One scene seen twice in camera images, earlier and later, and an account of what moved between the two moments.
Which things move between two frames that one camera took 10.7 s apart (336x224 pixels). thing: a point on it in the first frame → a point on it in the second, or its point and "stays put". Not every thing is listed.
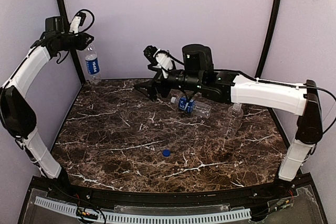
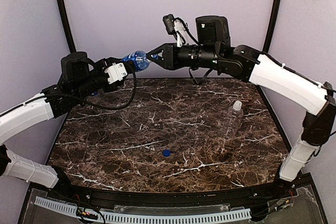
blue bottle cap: (166, 152) stays put
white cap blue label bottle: (200, 108) → (139, 58)
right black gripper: (158, 85) → (169, 56)
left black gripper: (79, 41) → (110, 63)
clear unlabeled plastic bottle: (235, 116) stays put
